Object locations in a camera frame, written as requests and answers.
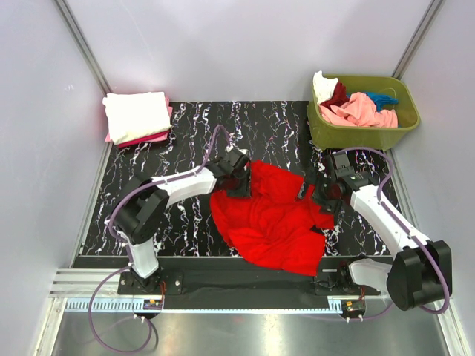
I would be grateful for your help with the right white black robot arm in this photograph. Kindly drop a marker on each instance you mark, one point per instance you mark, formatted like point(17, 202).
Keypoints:
point(420, 275)

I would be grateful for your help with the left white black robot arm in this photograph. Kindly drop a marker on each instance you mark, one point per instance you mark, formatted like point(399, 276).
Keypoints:
point(136, 218)

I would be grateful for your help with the dark red t shirt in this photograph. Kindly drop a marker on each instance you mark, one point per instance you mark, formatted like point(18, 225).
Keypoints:
point(338, 98)

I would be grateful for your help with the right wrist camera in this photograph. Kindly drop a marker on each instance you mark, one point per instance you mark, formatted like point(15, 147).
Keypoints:
point(338, 166)

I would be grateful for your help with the white cloth in bin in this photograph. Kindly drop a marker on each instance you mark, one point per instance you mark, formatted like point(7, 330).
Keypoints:
point(323, 87)

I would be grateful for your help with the black marbled table mat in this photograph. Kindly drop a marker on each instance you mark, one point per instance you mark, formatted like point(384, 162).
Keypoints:
point(275, 132)

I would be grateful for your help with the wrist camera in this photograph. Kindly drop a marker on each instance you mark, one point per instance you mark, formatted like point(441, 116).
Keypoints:
point(237, 159)
point(338, 166)

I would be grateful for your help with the blue t shirt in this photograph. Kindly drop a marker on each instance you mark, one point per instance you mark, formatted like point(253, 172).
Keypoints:
point(381, 100)

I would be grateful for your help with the olive green plastic bin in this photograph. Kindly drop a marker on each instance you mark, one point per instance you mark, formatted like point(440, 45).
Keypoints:
point(327, 136)

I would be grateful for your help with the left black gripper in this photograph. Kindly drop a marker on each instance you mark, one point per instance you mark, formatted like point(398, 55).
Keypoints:
point(245, 191)

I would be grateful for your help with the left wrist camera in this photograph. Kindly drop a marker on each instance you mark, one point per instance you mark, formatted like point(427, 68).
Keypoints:
point(237, 159)

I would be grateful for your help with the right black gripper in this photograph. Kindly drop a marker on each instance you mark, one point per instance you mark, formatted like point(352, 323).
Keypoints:
point(329, 207)

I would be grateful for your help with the folded white t shirt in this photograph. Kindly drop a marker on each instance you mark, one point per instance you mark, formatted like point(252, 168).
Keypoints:
point(122, 114)

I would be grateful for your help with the light pink t shirt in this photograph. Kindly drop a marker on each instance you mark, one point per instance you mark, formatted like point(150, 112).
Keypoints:
point(359, 111)

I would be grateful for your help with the aluminium frame rail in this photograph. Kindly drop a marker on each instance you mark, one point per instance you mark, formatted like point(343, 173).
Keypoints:
point(74, 283)

